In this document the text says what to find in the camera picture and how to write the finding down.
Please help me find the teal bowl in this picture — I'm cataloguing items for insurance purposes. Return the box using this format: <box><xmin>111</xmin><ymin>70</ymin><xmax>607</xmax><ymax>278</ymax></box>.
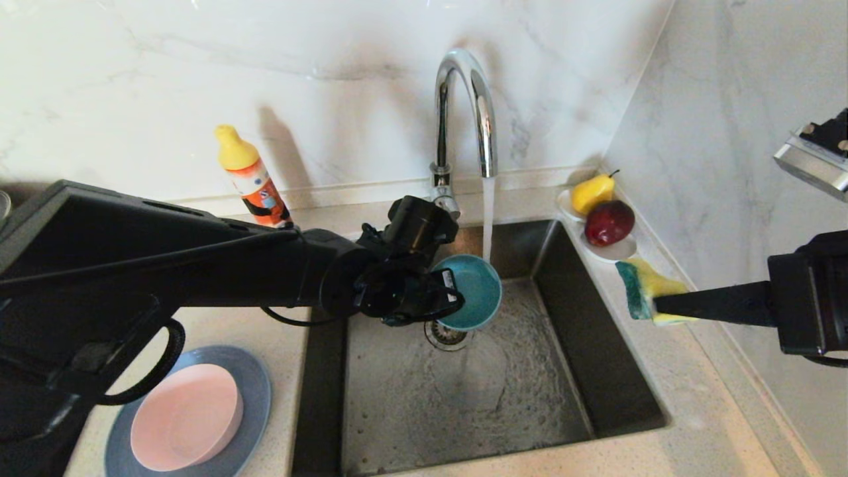
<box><xmin>431</xmin><ymin>254</ymin><xmax>502</xmax><ymax>332</ymax></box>

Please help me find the blue-grey plate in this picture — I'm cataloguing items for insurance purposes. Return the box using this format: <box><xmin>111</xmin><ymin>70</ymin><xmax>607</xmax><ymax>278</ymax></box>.
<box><xmin>105</xmin><ymin>344</ymin><xmax>272</xmax><ymax>477</ymax></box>

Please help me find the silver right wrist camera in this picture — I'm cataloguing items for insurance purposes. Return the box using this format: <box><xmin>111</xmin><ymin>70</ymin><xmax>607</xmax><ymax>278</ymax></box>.
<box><xmin>773</xmin><ymin>108</ymin><xmax>848</xmax><ymax>203</ymax></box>

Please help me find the yellow pear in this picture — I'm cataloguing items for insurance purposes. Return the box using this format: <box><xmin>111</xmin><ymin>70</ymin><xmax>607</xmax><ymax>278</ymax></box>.
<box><xmin>571</xmin><ymin>170</ymin><xmax>619</xmax><ymax>216</ymax></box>

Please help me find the yellow sponge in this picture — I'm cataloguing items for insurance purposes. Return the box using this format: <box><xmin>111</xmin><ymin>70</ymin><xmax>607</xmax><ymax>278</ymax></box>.
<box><xmin>615</xmin><ymin>257</ymin><xmax>696</xmax><ymax>327</ymax></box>

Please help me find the dark red apple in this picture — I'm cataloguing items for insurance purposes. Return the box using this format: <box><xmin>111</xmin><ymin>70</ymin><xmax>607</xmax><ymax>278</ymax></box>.
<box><xmin>584</xmin><ymin>200</ymin><xmax>635</xmax><ymax>247</ymax></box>

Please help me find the pink bowl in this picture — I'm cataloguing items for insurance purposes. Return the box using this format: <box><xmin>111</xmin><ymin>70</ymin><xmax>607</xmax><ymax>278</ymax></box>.
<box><xmin>131</xmin><ymin>363</ymin><xmax>244</xmax><ymax>472</ymax></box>

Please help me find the chrome gooseneck faucet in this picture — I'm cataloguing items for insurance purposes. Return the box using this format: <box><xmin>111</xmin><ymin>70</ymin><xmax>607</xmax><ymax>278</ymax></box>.
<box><xmin>429</xmin><ymin>48</ymin><xmax>499</xmax><ymax>219</ymax></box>

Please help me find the stainless steel sink basin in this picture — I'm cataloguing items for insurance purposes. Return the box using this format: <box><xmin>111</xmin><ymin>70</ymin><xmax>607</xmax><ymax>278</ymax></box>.
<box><xmin>290</xmin><ymin>219</ymin><xmax>667</xmax><ymax>477</ymax></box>

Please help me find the orange yellow-capped detergent bottle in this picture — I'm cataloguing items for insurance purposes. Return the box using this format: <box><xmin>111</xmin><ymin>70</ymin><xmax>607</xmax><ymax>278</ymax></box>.
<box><xmin>214</xmin><ymin>125</ymin><xmax>294</xmax><ymax>229</ymax></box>

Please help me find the small white dish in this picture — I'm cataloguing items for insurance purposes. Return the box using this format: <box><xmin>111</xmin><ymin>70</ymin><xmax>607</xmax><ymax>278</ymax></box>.
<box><xmin>582</xmin><ymin>227</ymin><xmax>637</xmax><ymax>263</ymax></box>
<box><xmin>556</xmin><ymin>189</ymin><xmax>588</xmax><ymax>221</ymax></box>

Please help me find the round metal drain strainer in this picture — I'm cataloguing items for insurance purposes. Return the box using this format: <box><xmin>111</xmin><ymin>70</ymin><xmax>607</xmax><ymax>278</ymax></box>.
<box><xmin>424</xmin><ymin>320</ymin><xmax>468</xmax><ymax>352</ymax></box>

